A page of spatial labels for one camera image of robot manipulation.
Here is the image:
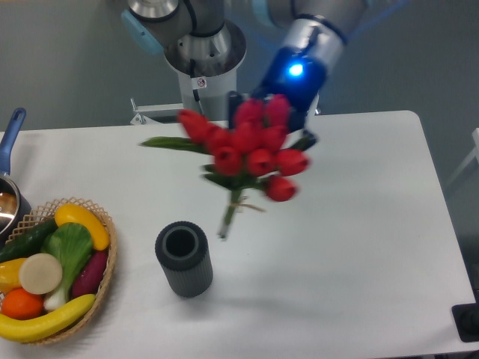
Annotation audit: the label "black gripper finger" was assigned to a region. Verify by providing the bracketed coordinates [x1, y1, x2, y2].
[228, 90, 244, 129]
[289, 129, 318, 150]

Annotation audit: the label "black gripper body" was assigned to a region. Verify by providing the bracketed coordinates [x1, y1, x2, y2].
[251, 46, 326, 132]

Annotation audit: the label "red tulip bouquet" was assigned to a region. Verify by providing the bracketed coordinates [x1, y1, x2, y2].
[142, 94, 310, 239]

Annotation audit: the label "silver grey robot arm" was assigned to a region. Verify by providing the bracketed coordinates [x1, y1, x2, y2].
[121, 1, 371, 150]

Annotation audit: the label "dark grey ribbed vase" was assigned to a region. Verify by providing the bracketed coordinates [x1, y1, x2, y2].
[154, 221, 213, 298]

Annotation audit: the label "yellow squash in basket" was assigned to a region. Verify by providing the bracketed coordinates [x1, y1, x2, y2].
[54, 203, 110, 251]

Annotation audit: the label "green bok choy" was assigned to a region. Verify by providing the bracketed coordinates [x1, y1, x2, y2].
[41, 223, 93, 312]

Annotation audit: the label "woven wicker basket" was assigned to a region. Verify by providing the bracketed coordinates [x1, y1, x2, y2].
[1, 197, 118, 345]

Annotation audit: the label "purple sweet potato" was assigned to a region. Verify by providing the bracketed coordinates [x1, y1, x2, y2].
[71, 251, 108, 298]

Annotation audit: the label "black device at table edge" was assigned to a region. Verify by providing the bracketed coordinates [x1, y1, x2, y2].
[451, 303, 478, 343]

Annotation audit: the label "green cucumber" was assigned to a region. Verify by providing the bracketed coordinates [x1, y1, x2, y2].
[1, 219, 58, 263]

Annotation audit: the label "beige round slice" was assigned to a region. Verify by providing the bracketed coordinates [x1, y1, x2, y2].
[19, 253, 63, 295]

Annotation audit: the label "yellow pepper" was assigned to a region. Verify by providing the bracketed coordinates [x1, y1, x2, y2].
[0, 258, 26, 293]

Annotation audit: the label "orange fruit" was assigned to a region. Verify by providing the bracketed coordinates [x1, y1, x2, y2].
[1, 288, 43, 320]

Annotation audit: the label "yellow banana front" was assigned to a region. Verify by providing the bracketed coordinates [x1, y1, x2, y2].
[1, 294, 96, 343]

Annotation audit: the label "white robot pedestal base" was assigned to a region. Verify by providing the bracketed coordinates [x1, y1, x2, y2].
[129, 55, 323, 126]

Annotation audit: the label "white frame at right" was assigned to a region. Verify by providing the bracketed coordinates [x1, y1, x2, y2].
[445, 128, 478, 194]

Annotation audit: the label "blue handled saucepan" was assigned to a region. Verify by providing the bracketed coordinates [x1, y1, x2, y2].
[1, 108, 31, 247]

